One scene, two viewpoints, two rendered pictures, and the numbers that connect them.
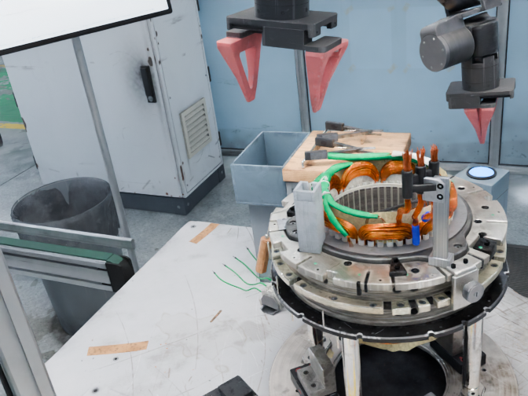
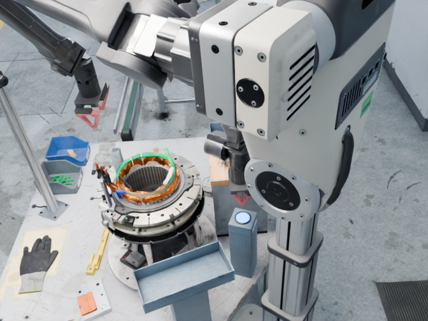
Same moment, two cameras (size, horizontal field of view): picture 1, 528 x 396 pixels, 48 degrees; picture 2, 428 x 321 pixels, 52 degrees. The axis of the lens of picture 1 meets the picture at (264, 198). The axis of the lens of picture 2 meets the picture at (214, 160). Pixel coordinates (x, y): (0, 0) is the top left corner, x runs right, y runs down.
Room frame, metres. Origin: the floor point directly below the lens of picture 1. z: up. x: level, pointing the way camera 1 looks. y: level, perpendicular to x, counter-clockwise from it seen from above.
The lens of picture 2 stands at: (0.50, -1.13, 2.04)
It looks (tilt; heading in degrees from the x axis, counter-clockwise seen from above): 42 degrees down; 65
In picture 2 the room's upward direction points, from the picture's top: 5 degrees counter-clockwise
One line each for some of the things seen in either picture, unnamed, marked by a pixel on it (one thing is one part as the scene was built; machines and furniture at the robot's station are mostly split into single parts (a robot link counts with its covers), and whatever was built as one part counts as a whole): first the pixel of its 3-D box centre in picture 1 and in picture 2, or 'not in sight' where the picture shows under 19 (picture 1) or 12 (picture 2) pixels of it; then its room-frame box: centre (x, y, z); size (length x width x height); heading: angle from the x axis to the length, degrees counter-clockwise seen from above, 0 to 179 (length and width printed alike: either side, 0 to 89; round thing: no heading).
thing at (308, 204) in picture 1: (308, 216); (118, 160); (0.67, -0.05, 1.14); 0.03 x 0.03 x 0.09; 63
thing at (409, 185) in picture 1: (421, 178); (103, 176); (0.60, -0.18, 1.21); 0.04 x 0.04 x 0.03; 63
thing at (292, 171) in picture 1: (349, 156); (237, 160); (1.03, -0.17, 1.05); 0.20 x 0.19 x 0.02; 65
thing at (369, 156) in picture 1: (378, 157); (169, 164); (0.79, -0.17, 1.15); 0.15 x 0.04 x 0.02; 63
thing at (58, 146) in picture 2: not in sight; (69, 151); (0.55, 0.51, 0.82); 0.16 x 0.14 x 0.07; 155
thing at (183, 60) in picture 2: not in sight; (197, 51); (0.70, -0.68, 1.78); 0.09 x 0.08 x 0.12; 26
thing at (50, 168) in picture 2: not in sight; (59, 177); (0.48, 0.36, 0.82); 0.16 x 0.14 x 0.07; 153
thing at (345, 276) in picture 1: (383, 218); (149, 185); (0.72, -0.16, 1.09); 0.32 x 0.32 x 0.01
